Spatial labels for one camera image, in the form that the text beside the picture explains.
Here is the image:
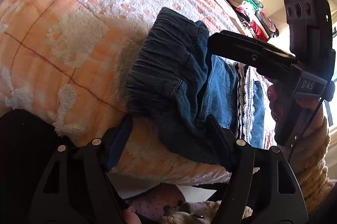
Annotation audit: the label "blue denim lace-trimmed pants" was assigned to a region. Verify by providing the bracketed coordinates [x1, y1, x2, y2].
[125, 7, 265, 165]

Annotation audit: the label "right hand red nails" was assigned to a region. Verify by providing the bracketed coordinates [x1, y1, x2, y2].
[266, 77, 327, 148]

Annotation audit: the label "left hand red nails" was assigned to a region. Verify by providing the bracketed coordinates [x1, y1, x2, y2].
[123, 206, 141, 224]

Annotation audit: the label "beige fleece sleeve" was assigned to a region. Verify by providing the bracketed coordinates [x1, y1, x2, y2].
[290, 119, 336, 217]

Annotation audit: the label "pile of folded clothes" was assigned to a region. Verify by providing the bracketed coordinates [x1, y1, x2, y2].
[227, 0, 279, 42]

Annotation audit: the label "peach bear-pattern blanket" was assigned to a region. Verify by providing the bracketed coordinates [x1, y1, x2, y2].
[0, 0, 277, 187]

